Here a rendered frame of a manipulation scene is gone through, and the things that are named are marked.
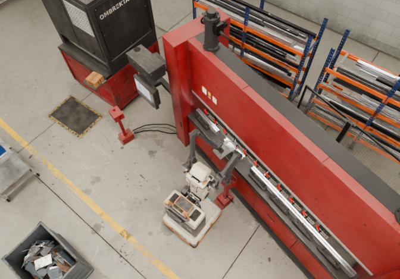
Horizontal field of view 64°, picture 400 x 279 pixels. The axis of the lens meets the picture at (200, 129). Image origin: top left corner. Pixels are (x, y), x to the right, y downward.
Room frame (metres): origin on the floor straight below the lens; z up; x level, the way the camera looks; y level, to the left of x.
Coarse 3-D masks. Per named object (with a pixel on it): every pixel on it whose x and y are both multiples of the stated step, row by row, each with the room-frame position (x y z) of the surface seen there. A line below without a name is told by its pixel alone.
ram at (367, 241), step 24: (192, 72) 2.85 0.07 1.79; (216, 96) 2.45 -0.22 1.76; (240, 120) 2.08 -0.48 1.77; (264, 120) 1.82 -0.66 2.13; (264, 144) 1.76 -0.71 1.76; (288, 144) 1.54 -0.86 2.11; (288, 168) 1.46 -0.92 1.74; (312, 168) 1.28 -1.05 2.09; (312, 192) 1.18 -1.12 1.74; (336, 192) 1.05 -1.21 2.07; (336, 216) 0.93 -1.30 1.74; (360, 216) 0.83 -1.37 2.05; (360, 240) 0.70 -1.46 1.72; (384, 240) 0.62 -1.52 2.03; (360, 264) 0.55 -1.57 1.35; (384, 264) 0.48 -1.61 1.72
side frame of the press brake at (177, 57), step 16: (224, 16) 3.27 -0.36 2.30; (176, 32) 3.01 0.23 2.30; (192, 32) 3.00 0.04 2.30; (224, 32) 3.21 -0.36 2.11; (176, 48) 2.79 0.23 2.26; (176, 64) 2.77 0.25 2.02; (176, 80) 2.79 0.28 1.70; (176, 96) 2.84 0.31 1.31; (192, 96) 2.89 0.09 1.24; (176, 112) 2.89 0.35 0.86; (176, 128) 2.96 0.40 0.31
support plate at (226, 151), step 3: (225, 141) 2.26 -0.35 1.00; (225, 144) 2.21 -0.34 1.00; (222, 147) 2.17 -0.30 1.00; (225, 147) 2.17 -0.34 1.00; (213, 150) 2.13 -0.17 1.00; (216, 150) 2.13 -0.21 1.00; (225, 150) 2.12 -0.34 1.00; (228, 150) 2.12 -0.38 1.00; (231, 150) 2.12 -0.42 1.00; (216, 153) 2.07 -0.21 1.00; (219, 153) 2.07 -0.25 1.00; (222, 153) 2.07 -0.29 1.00; (225, 153) 2.06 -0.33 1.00; (228, 153) 2.06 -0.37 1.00; (219, 156) 2.02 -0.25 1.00; (222, 156) 2.02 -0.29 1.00
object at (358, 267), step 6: (354, 270) 0.64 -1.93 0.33; (360, 270) 0.59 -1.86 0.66; (390, 270) 0.42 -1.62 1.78; (396, 270) 0.40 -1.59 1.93; (360, 276) 0.49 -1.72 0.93; (366, 276) 0.46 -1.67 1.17; (372, 276) 0.43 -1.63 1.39; (378, 276) 0.40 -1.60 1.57; (384, 276) 0.38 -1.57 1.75; (390, 276) 0.36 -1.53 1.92; (396, 276) 0.34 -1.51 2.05
